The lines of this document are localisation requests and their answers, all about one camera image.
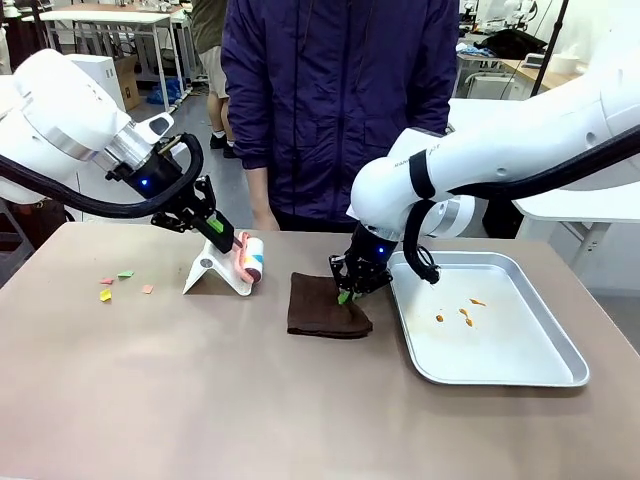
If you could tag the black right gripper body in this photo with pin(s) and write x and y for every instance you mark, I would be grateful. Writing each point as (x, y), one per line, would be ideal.
(372, 250)

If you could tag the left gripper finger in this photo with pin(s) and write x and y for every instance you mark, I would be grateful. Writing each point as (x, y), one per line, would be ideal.
(220, 239)
(206, 197)

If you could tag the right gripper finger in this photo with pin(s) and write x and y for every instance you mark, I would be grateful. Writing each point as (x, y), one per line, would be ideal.
(341, 280)
(370, 282)

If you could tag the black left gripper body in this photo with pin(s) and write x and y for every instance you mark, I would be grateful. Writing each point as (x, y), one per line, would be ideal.
(155, 175)

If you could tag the pink lint roller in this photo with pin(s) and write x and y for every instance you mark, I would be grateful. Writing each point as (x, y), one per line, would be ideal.
(252, 260)

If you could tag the brown cloth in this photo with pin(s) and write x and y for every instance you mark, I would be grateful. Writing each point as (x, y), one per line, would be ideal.
(320, 312)

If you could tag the person right forearm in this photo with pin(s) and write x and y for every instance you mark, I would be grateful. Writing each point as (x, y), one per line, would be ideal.
(257, 185)

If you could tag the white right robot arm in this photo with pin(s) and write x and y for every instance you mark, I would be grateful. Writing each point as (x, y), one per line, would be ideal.
(475, 145)

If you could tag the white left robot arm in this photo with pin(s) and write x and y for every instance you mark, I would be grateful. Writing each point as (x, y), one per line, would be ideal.
(55, 110)

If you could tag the person right hand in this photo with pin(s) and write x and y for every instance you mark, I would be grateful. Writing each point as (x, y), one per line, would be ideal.
(265, 217)

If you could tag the white lint roller stand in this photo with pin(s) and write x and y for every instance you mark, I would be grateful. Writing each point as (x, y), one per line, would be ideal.
(212, 272)

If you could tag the cardboard box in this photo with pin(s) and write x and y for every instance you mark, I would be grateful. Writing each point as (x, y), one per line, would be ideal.
(127, 82)

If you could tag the green paper scrap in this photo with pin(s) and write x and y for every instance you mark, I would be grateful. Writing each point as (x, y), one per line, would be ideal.
(126, 274)

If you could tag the dark brown handbag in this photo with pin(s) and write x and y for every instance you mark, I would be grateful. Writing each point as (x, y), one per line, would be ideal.
(37, 222)

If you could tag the yellow paper scrap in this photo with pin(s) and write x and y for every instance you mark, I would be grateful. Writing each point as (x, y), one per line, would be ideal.
(106, 295)

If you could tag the silver metal tray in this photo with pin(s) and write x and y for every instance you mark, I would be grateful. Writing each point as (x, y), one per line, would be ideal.
(480, 350)

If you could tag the background person in shorts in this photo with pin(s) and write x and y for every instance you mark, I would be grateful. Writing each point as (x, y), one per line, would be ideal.
(212, 45)

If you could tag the purple jacket person torso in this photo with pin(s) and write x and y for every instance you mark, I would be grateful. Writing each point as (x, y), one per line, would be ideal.
(330, 100)

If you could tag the white background desk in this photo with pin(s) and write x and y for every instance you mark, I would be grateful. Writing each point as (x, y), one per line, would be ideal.
(110, 17)

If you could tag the white side table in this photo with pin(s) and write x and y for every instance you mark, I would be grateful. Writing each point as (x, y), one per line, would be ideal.
(565, 205)

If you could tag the black cloth heap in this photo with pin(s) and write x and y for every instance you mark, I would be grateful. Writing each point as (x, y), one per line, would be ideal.
(515, 42)

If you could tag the black stand pole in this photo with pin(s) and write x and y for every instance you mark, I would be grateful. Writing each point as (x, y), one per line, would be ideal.
(547, 45)

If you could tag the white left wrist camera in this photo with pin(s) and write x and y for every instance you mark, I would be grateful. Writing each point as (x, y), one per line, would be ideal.
(152, 127)

